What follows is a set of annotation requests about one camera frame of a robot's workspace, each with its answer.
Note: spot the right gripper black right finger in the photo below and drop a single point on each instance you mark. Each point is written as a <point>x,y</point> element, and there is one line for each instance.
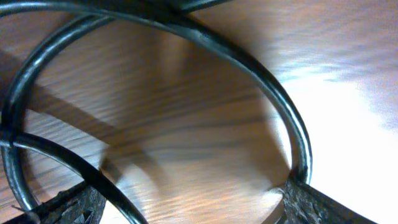
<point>304,204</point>

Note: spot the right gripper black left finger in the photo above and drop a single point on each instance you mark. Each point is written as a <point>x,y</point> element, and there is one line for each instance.
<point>80,204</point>

